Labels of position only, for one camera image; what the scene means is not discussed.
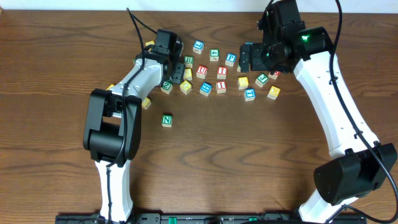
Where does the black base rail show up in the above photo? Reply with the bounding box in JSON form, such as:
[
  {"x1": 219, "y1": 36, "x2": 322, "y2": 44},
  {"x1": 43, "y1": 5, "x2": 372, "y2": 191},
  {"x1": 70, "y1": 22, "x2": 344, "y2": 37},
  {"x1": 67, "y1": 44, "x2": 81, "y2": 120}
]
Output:
[{"x1": 55, "y1": 212, "x2": 368, "y2": 224}]

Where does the upper red I block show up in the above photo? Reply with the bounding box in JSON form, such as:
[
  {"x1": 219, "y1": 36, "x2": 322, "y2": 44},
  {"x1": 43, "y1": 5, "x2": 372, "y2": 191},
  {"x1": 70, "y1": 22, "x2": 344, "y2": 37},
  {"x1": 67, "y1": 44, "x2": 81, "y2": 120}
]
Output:
[{"x1": 217, "y1": 66, "x2": 228, "y2": 80}]

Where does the yellow block right centre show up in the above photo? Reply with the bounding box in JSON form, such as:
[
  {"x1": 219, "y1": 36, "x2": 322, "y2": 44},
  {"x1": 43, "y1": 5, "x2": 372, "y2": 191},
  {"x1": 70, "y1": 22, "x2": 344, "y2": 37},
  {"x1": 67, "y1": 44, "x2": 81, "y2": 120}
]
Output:
[{"x1": 238, "y1": 77, "x2": 249, "y2": 90}]

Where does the green R block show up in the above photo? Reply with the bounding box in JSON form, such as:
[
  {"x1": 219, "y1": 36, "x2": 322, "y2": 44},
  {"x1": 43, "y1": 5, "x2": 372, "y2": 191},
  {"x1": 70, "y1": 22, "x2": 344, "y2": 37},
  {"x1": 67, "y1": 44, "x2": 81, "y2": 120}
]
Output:
[{"x1": 184, "y1": 55, "x2": 194, "y2": 68}]

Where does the red i block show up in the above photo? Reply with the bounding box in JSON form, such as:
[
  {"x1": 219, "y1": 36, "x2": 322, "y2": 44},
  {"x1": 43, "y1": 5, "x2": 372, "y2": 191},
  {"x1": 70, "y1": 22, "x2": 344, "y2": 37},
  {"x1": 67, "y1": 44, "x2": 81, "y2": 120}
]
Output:
[
  {"x1": 217, "y1": 66, "x2": 228, "y2": 80},
  {"x1": 216, "y1": 81, "x2": 227, "y2": 94}
]

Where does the yellow S block centre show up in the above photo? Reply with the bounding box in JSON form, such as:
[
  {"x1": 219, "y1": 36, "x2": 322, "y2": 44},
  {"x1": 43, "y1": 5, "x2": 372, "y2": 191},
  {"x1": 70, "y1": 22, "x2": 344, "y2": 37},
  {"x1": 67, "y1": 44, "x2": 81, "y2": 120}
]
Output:
[{"x1": 183, "y1": 68, "x2": 193, "y2": 81}]

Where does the lower red I block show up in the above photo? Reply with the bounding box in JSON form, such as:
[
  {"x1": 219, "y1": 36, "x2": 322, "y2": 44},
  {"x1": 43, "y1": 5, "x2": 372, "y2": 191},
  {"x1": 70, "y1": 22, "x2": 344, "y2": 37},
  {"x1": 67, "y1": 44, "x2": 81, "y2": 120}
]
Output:
[{"x1": 216, "y1": 81, "x2": 227, "y2": 94}]

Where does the red U block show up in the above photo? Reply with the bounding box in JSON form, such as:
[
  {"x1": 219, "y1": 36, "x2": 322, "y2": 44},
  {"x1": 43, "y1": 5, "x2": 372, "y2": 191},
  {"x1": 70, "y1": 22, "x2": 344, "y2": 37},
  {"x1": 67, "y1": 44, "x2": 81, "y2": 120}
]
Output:
[{"x1": 197, "y1": 65, "x2": 208, "y2": 79}]

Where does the blue H block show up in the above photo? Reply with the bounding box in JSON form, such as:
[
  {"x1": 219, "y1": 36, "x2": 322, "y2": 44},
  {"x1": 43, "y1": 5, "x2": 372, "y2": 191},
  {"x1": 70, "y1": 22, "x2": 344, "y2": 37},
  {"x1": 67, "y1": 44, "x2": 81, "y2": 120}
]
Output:
[{"x1": 200, "y1": 82, "x2": 212, "y2": 96}]

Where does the yellow block top left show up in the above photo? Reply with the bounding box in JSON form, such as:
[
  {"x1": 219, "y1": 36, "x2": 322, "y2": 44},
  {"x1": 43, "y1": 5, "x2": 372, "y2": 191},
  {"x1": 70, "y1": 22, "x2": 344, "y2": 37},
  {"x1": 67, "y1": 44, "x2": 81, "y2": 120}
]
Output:
[{"x1": 145, "y1": 40, "x2": 155, "y2": 47}]

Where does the blue T block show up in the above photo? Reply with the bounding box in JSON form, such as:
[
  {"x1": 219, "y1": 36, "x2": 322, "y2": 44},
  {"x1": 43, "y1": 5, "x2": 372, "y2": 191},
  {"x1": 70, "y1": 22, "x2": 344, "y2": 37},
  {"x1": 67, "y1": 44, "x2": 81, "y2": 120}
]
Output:
[{"x1": 244, "y1": 88, "x2": 256, "y2": 101}]

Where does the yellow M block right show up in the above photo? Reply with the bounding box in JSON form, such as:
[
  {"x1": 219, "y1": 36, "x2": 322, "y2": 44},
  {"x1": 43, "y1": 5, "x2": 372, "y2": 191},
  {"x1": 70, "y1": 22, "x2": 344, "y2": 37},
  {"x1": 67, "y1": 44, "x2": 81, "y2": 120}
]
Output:
[{"x1": 267, "y1": 85, "x2": 281, "y2": 100}]

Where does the blue P block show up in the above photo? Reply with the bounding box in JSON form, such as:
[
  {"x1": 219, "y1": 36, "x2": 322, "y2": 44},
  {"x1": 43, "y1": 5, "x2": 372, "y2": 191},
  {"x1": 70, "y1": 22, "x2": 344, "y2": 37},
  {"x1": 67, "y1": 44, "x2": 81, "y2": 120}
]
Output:
[{"x1": 225, "y1": 53, "x2": 237, "y2": 67}]

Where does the yellow O block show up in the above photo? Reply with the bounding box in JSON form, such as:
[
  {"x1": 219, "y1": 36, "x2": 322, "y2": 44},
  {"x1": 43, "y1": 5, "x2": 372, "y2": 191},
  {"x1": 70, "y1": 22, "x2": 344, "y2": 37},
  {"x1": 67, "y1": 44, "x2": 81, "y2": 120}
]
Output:
[{"x1": 180, "y1": 80, "x2": 192, "y2": 95}]

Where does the green 4 block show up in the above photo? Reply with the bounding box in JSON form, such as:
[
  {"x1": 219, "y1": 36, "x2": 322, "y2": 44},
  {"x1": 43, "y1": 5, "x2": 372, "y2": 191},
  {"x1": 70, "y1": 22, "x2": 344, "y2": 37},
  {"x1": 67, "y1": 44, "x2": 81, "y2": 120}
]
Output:
[{"x1": 210, "y1": 49, "x2": 220, "y2": 62}]

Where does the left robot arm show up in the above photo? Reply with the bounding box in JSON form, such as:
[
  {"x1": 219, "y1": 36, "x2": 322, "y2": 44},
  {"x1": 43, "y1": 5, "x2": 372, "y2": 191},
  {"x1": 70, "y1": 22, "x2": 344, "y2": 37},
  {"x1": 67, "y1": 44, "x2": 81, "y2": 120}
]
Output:
[{"x1": 83, "y1": 29, "x2": 185, "y2": 223}]

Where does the blue tilted L block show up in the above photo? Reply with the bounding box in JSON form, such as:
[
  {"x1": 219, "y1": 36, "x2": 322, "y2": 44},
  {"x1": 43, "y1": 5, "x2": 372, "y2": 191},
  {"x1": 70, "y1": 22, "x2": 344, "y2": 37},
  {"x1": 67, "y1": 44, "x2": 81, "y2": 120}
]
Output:
[{"x1": 193, "y1": 40, "x2": 205, "y2": 54}]

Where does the green J block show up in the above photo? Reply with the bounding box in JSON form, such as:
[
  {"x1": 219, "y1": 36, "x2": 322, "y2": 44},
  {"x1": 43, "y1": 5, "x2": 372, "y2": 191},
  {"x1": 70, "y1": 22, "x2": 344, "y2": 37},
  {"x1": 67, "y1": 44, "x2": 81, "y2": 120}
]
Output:
[{"x1": 255, "y1": 73, "x2": 269, "y2": 88}]

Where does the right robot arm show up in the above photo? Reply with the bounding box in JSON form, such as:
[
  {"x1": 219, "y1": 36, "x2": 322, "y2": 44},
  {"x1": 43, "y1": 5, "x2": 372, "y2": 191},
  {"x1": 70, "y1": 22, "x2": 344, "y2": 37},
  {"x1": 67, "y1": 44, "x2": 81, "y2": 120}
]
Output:
[{"x1": 239, "y1": 0, "x2": 397, "y2": 223}]

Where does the green N block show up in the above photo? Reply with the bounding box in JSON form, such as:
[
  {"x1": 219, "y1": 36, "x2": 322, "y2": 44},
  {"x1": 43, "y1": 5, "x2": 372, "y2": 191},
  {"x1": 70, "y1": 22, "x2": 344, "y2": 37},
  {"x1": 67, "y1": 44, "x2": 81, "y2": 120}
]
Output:
[{"x1": 162, "y1": 114, "x2": 173, "y2": 128}]

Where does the red M block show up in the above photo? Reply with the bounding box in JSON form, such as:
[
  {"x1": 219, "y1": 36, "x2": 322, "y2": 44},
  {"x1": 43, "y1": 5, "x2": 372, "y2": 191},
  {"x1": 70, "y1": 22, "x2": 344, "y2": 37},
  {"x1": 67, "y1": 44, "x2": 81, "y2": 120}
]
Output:
[{"x1": 268, "y1": 71, "x2": 280, "y2": 80}]

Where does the green Z block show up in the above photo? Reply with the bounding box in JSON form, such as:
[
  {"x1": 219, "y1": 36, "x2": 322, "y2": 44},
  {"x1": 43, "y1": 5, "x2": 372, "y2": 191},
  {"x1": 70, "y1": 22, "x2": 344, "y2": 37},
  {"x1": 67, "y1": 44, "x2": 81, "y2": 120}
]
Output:
[{"x1": 160, "y1": 81, "x2": 173, "y2": 94}]

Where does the yellow Q block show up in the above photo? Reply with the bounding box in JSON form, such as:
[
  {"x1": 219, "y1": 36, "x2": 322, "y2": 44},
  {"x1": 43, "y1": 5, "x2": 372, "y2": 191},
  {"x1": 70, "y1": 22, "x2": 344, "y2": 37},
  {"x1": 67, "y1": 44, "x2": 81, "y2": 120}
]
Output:
[{"x1": 142, "y1": 98, "x2": 152, "y2": 110}]

